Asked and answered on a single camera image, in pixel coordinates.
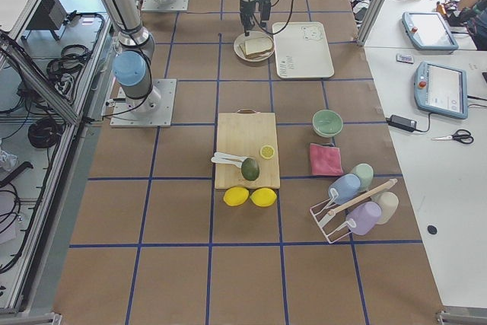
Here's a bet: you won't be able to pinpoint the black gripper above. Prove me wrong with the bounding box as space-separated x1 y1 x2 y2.
240 0 271 37

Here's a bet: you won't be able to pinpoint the white round plate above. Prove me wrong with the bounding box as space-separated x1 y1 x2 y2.
234 31 274 62

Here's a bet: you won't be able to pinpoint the bread slice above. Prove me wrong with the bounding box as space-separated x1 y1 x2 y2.
244 37 273 59
238 43 247 58

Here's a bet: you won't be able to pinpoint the bread slice on plate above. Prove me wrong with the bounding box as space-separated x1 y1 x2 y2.
238 43 247 58

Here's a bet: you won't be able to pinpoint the cream bear tray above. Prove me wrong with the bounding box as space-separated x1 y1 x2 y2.
272 21 335 79

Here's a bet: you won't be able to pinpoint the wooden cutting board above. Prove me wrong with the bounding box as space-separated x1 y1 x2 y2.
215 112 281 190

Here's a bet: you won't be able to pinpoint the light green bowl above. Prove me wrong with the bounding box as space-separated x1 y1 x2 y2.
312 109 343 138

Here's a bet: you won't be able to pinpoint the lemon half slice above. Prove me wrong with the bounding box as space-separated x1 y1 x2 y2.
259 145 275 160

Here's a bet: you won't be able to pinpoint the white plastic knife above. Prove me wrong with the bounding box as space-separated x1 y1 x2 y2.
211 151 247 168

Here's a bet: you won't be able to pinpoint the green avocado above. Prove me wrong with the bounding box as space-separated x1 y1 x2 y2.
240 158 260 181

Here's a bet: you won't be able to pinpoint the pink cloth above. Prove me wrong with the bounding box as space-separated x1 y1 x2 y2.
309 143 343 177

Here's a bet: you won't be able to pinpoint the upper teach pendant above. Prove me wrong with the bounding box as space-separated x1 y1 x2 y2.
402 12 459 53

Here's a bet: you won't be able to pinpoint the teach pendant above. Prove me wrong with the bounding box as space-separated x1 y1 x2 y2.
402 12 459 53
413 62 468 119

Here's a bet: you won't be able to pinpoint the black power adapter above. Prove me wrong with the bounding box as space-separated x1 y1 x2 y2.
386 114 417 132

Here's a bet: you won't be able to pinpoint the right yellow lemon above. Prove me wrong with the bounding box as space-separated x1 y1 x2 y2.
250 187 277 208

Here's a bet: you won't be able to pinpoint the yellow lemon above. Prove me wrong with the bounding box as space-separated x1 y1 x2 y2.
223 186 250 207
250 187 277 208

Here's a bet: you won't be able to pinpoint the left yellow lemon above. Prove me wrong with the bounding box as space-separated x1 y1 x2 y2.
223 186 250 207

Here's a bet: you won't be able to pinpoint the green cup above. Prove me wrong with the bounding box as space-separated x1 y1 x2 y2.
350 163 374 192

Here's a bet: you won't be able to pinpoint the blue cup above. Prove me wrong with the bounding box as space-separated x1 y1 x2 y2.
328 174 361 205

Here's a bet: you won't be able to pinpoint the lower teach pendant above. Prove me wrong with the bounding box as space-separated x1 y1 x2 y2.
413 62 468 119

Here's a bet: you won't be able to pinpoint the wooden rack rod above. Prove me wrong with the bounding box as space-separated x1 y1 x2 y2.
327 178 397 217

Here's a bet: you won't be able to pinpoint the cream cup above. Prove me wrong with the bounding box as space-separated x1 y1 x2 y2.
371 191 399 225

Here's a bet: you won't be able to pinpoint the purple cup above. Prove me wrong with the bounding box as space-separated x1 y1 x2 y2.
345 201 382 235

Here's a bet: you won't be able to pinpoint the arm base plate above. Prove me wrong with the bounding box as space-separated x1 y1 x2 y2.
110 78 177 128
142 0 189 13

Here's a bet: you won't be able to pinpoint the white wire cup rack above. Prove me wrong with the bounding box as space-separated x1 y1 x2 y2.
309 195 351 244

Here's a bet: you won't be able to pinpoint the black handled scissors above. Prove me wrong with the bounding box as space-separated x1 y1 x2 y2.
432 129 474 145

